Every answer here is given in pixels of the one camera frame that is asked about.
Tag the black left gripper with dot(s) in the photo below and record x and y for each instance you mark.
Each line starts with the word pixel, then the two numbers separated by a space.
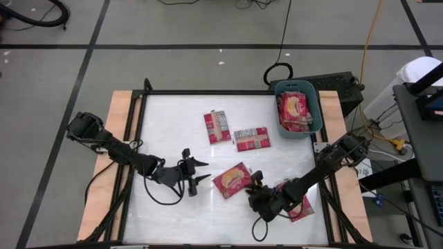
pixel 173 174

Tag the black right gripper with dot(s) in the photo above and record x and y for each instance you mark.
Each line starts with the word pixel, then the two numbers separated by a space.
pixel 266 204

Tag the red Orville Redenbacher popcorn bag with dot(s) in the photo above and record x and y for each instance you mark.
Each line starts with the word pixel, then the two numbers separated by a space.
pixel 294 105
pixel 299 126
pixel 217 127
pixel 306 209
pixel 281 114
pixel 252 139
pixel 232 180

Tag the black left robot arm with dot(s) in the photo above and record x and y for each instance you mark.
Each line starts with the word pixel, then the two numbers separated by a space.
pixel 117 152

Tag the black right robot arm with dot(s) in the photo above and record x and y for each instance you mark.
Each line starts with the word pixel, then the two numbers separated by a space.
pixel 328 162

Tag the white paper sheet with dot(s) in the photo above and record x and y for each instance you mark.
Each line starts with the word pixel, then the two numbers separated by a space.
pixel 363 169

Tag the teal plastic basket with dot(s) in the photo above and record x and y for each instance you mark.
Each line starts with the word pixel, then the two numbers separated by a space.
pixel 317 114

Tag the light plywood base board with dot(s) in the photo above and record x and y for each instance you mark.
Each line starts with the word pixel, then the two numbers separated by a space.
pixel 117 103

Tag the blue tag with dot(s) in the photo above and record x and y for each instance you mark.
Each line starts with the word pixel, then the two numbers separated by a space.
pixel 379 200

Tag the black desk beam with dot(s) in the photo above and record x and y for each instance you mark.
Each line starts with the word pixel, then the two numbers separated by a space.
pixel 387 176

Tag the small black floor object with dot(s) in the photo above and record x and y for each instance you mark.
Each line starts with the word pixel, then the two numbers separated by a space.
pixel 405 238

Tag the white plastic bin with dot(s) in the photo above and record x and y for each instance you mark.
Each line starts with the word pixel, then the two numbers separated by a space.
pixel 384 103

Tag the grey desk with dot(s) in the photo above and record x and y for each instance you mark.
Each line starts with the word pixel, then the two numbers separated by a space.
pixel 415 145

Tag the dark keyboard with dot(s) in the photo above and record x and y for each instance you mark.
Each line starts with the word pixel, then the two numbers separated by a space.
pixel 437 204

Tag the black tablet screen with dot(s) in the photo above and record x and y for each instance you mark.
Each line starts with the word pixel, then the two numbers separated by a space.
pixel 431 107

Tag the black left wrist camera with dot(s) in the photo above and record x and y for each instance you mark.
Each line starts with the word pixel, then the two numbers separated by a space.
pixel 186 153

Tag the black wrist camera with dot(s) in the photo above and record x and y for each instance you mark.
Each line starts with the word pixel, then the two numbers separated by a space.
pixel 257 176
pixel 186 153

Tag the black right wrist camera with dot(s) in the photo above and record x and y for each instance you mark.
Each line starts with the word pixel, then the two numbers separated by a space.
pixel 257 176

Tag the black aluminium table frame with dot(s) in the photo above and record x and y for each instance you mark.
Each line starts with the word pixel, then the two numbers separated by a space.
pixel 207 92

